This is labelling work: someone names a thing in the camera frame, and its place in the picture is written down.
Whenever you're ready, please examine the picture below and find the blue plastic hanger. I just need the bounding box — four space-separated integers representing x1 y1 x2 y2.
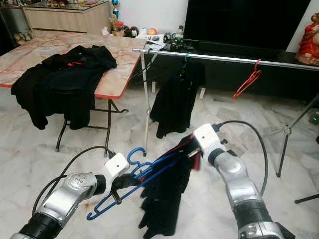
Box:
86 147 192 221

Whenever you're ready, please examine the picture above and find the navy shirt with red trim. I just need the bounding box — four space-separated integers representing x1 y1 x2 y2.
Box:
137 133 202 239

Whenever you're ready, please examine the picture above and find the red plastic hanger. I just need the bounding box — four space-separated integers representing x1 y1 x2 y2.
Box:
232 59 263 100

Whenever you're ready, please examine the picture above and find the black polo shirt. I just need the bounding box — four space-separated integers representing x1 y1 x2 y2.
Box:
150 60 206 139

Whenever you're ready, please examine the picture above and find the black low TV cabinet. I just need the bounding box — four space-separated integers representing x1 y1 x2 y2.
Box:
152 40 319 100

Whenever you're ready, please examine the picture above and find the silver metal clothes rack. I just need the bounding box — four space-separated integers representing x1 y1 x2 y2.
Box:
132 46 319 178

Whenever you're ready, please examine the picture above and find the black shirt red neck label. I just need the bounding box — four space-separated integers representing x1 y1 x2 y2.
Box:
10 45 118 131

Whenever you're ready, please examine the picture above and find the black desk gadget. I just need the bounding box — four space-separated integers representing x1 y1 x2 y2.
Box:
163 33 187 50

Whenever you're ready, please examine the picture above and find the stack of papers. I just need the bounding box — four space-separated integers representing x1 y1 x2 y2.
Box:
137 34 164 50

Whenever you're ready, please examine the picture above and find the black Mickey plush ball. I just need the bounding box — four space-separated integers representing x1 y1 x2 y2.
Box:
125 26 138 38

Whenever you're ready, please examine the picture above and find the black flat screen television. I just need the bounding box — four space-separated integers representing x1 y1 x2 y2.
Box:
183 0 312 50

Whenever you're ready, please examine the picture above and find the jar with red lid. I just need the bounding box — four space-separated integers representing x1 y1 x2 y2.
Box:
114 21 125 37

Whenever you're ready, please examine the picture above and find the marble pattern folding table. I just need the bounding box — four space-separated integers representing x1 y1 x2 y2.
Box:
0 33 148 152

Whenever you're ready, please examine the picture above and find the red robed laughing Buddha statue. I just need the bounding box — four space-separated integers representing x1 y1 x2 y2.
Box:
296 13 319 67

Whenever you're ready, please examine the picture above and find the blue gold trophy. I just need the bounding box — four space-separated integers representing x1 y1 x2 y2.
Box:
112 0 120 20

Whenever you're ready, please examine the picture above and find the dark display cabinet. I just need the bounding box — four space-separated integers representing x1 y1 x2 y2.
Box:
0 2 25 48

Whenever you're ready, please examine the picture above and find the light wooden sideboard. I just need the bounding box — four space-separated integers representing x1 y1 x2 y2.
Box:
22 1 111 38

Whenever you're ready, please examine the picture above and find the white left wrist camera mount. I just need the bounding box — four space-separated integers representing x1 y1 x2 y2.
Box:
103 152 129 181

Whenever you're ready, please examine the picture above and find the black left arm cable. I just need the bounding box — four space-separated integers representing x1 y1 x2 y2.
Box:
31 145 115 220

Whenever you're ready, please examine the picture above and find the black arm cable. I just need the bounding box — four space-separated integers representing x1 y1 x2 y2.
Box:
215 119 270 196
31 145 115 220

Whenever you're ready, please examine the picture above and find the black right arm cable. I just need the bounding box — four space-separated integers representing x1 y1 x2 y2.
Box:
215 119 270 196

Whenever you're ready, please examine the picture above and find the black wire hanger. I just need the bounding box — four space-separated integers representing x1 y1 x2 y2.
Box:
128 50 160 85

